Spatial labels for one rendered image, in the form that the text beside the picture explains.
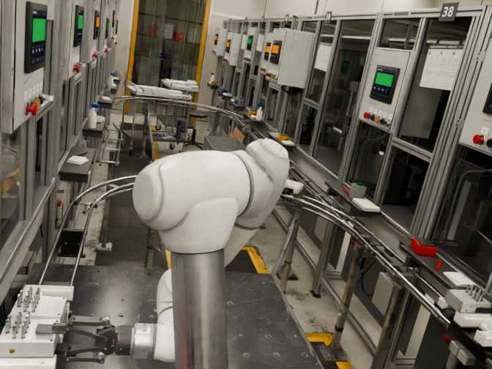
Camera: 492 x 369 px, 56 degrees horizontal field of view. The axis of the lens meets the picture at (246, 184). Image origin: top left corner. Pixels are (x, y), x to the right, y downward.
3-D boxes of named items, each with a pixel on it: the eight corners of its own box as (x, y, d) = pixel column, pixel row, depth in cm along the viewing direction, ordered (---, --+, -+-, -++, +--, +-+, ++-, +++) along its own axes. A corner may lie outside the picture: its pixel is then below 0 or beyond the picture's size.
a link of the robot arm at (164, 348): (151, 370, 122) (151, 329, 133) (208, 371, 126) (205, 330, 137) (156, 345, 116) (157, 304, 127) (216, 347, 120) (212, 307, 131)
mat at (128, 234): (181, 304, 304) (181, 303, 303) (87, 302, 289) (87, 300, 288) (154, 125, 844) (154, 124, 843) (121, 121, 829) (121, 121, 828)
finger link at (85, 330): (107, 343, 119) (109, 339, 118) (64, 332, 115) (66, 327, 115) (108, 334, 122) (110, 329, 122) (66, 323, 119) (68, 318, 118)
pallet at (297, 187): (243, 187, 305) (245, 173, 302) (250, 183, 318) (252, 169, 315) (296, 202, 295) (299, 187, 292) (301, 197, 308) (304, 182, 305)
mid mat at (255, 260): (288, 311, 319) (288, 309, 318) (210, 309, 305) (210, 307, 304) (255, 247, 411) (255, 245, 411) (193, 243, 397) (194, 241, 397)
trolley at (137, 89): (127, 157, 613) (135, 85, 585) (116, 146, 658) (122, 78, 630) (188, 159, 659) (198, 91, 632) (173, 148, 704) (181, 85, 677)
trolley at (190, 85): (197, 143, 760) (205, 85, 733) (162, 140, 738) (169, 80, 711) (185, 132, 835) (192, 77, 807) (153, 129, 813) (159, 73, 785)
